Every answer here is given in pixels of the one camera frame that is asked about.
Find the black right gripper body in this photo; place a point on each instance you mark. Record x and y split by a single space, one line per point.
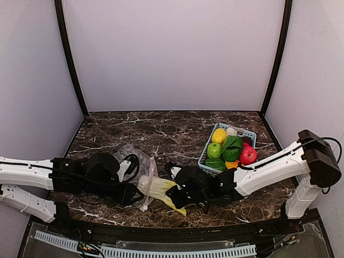
177 194

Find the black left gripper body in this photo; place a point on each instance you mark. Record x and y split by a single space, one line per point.
129 194

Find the clear zip top bag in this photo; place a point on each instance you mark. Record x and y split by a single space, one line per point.
148 165

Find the yellow white napa cabbage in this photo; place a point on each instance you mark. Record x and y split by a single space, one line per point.
156 188

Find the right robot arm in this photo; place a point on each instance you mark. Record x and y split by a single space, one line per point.
310 157

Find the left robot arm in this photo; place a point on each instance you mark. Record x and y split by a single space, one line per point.
101 174

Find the green bell pepper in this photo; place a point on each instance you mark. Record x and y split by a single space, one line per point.
215 163

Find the orange yellow mango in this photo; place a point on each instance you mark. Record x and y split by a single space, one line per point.
234 164

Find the green apple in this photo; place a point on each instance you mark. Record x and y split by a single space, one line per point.
214 150

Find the green leafy vegetable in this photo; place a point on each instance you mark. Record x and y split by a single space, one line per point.
231 148

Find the yellow lemon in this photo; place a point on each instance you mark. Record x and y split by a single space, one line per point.
219 136

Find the red apple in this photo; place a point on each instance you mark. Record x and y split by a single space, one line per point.
248 154

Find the white garlic bulb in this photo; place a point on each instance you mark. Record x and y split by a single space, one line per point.
230 131

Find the light blue plastic basket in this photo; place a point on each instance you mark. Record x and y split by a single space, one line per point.
241 133

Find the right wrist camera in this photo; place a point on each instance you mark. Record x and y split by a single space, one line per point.
172 169

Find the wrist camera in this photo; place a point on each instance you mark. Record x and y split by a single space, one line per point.
129 168
172 169

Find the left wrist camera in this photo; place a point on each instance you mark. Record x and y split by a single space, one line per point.
129 168

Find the black front rail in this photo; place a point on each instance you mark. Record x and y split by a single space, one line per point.
101 233

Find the white slotted cable duct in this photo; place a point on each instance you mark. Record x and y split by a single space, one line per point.
215 249

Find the left black frame post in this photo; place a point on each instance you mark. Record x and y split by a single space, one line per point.
69 57

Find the black frame post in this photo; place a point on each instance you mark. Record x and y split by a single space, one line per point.
278 56
69 57

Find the right black frame post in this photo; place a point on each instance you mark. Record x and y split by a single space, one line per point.
278 56

